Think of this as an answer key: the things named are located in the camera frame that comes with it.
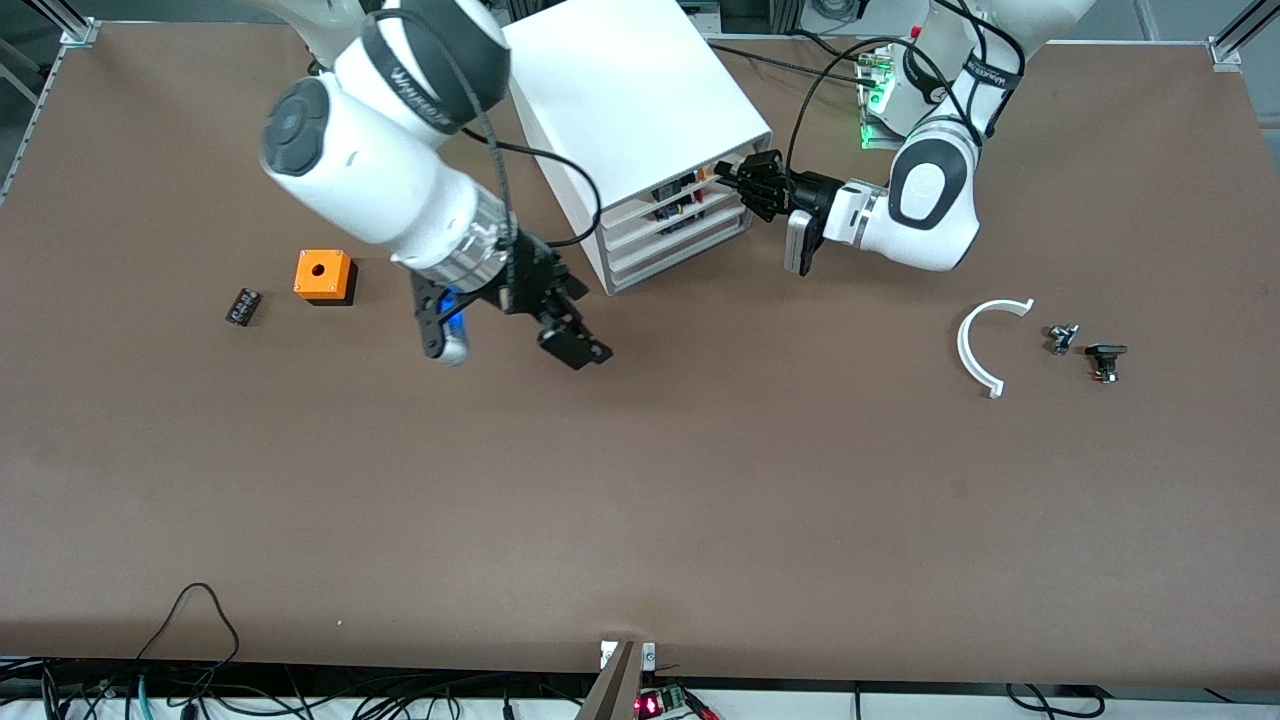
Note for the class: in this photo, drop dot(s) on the black red drawer component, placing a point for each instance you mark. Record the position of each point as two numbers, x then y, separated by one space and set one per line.
680 210

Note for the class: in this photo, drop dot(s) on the white drawer cabinet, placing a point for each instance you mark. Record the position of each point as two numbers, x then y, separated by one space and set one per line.
630 90

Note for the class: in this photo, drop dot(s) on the small black switch part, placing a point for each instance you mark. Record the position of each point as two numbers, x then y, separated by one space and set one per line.
1105 355

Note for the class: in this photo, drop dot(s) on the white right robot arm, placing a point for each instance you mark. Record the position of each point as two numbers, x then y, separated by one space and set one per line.
370 170

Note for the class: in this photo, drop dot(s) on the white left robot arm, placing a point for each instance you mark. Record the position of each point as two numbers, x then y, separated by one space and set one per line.
930 190

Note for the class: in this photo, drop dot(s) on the white drawer with button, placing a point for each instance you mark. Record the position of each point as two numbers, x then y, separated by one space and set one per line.
630 213

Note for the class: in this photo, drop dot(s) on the small black electrical component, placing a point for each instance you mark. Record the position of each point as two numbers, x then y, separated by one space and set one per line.
243 307

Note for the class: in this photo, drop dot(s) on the grey camera mount bar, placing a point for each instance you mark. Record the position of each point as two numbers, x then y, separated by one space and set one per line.
612 690

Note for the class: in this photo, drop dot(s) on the green circuit board red LED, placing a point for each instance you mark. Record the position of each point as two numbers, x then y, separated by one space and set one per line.
665 702

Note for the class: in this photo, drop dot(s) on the white curved plastic bracket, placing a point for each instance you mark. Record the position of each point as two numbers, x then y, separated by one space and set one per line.
966 350

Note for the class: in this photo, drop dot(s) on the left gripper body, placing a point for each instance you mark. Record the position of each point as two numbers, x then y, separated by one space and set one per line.
808 190

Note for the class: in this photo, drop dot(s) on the small grey metal part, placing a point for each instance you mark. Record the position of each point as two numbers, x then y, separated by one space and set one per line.
1062 338

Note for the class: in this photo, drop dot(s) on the aluminium frame profile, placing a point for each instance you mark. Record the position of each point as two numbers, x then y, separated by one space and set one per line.
70 22
1240 35

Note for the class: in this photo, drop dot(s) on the orange black button box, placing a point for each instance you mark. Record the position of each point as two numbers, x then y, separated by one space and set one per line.
322 272

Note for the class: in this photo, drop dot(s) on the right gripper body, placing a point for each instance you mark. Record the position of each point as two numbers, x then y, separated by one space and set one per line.
527 277

